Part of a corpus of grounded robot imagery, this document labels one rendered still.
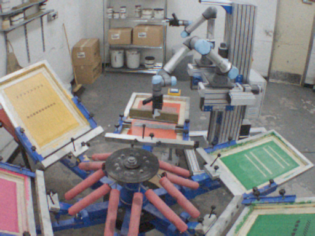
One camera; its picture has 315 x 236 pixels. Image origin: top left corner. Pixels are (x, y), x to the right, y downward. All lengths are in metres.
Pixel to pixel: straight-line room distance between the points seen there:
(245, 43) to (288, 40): 3.54
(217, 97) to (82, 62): 3.35
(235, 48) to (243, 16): 0.35
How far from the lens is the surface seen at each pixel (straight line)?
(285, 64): 6.41
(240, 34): 2.73
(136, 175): 1.47
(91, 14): 6.13
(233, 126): 3.17
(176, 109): 2.73
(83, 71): 5.55
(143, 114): 2.35
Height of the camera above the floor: 2.32
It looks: 32 degrees down
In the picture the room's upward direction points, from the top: 2 degrees clockwise
